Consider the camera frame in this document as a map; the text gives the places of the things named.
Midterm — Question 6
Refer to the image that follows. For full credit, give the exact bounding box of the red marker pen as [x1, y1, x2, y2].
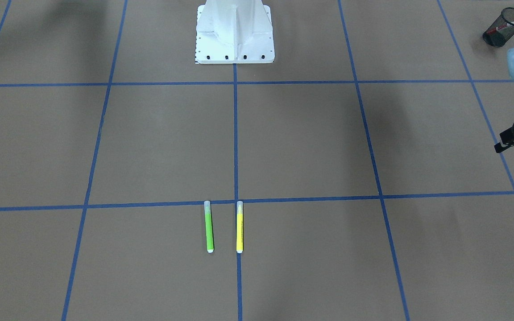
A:
[485, 24, 514, 34]

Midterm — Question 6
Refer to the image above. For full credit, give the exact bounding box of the black mesh pen cup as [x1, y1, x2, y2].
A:
[482, 7, 514, 48]

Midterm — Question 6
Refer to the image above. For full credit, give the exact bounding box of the yellow highlighter pen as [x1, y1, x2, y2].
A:
[235, 201, 244, 254]

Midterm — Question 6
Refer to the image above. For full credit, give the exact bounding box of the green highlighter pen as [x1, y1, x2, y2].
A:
[203, 200, 215, 253]

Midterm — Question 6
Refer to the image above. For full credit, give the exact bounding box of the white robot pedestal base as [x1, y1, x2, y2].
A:
[195, 0, 275, 64]

